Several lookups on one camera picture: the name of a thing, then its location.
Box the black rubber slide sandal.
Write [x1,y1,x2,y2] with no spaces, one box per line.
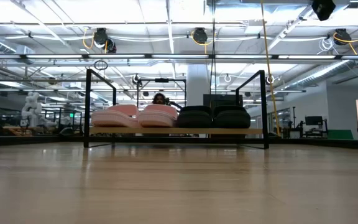
[176,105,213,129]
[212,105,252,129]

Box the pink rubber slide sandal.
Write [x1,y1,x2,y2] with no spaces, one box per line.
[91,105,141,128]
[137,104,179,128]

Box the black metal wooden shelf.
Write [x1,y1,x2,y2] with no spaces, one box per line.
[83,68,270,149]

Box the small desk monitor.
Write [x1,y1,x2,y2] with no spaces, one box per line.
[305,115,324,127]

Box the green board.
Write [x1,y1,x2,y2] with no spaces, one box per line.
[327,129,354,140]

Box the black monitor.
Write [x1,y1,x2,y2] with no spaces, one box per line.
[203,93,244,108]

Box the linear ceiling light fixture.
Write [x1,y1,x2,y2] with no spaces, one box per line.
[0,53,358,60]

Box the person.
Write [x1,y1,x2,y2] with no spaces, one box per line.
[152,92,182,110]

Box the black ceiling cord reel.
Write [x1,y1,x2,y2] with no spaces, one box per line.
[92,27,117,54]
[334,27,352,45]
[192,27,209,44]

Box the yellow cable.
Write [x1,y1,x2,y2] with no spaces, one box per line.
[259,0,282,137]

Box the black aluminium rig frame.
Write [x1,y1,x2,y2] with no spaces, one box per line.
[0,135,358,151]

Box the distant black rig frame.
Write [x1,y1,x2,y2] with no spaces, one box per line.
[136,77,187,106]

